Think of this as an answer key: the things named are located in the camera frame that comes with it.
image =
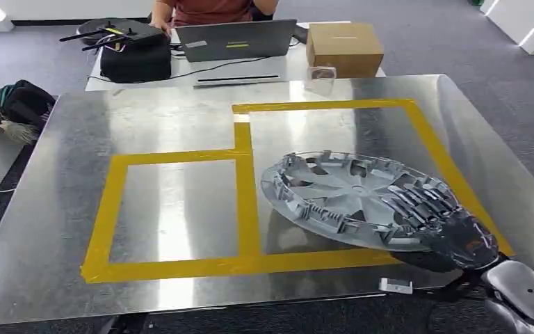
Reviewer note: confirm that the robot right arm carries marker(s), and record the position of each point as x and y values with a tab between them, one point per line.
520	290

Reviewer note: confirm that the person's hand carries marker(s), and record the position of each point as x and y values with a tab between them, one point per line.
161	25

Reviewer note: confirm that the yellow bench tape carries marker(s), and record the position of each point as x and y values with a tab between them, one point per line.
247	207

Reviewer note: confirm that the grey laptop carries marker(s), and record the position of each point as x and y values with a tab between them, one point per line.
237	40

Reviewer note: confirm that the white desk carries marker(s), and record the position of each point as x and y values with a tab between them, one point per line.
294	67

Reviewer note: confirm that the silver plastic wheel cover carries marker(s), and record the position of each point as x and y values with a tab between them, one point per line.
340	198

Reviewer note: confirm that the black square bag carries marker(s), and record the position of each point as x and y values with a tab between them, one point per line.
135	64

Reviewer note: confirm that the brown cardboard box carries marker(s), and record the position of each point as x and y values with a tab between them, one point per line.
343	48

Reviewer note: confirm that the white angled furniture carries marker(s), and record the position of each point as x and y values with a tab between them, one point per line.
525	20

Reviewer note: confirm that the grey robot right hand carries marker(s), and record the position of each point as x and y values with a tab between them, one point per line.
465	242

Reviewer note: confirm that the black device with antennas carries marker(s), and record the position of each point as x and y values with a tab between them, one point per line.
124	30

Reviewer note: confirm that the small white block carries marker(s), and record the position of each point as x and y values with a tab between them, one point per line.
395	286

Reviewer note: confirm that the black bag with brush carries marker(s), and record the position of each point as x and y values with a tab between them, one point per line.
20	108

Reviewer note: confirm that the person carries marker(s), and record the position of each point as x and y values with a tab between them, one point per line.
207	10

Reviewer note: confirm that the clear plastic container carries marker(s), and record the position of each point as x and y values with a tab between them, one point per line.
321	80

